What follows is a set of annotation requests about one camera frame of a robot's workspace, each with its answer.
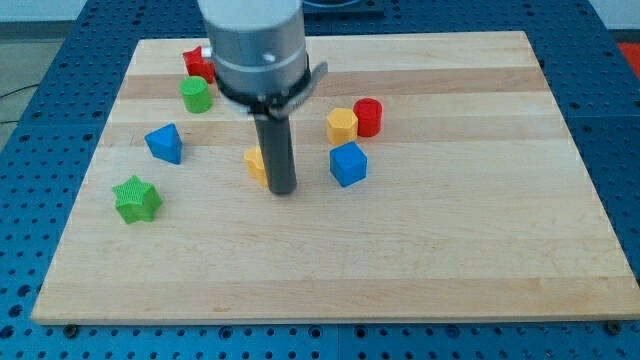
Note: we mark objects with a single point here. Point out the red star block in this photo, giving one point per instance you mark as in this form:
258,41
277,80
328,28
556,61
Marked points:
197,65

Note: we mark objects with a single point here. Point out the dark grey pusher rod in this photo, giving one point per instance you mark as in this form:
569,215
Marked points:
274,136

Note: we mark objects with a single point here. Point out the green star block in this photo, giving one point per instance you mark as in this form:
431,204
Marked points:
136,200

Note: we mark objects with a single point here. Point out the blue cube block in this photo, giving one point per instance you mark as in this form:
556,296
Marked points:
348,164

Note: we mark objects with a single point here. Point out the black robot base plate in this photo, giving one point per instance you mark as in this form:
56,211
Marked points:
343,8

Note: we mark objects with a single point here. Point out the blue triangle block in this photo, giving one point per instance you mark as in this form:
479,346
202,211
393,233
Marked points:
165,144

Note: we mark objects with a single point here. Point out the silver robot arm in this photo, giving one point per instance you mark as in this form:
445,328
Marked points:
258,48

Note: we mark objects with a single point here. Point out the yellow hexagon block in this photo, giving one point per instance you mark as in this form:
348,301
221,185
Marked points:
342,126

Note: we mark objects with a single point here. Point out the red cylinder block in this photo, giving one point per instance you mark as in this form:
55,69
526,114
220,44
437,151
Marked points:
369,112

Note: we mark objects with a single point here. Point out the green cylinder block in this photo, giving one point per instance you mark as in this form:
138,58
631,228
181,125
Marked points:
195,94

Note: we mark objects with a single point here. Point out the black hose clamp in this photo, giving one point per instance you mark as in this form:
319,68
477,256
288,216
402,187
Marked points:
275,90

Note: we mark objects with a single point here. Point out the yellow heart block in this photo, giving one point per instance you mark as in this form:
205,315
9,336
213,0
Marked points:
255,165

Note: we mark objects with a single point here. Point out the wooden board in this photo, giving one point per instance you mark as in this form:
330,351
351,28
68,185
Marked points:
476,207

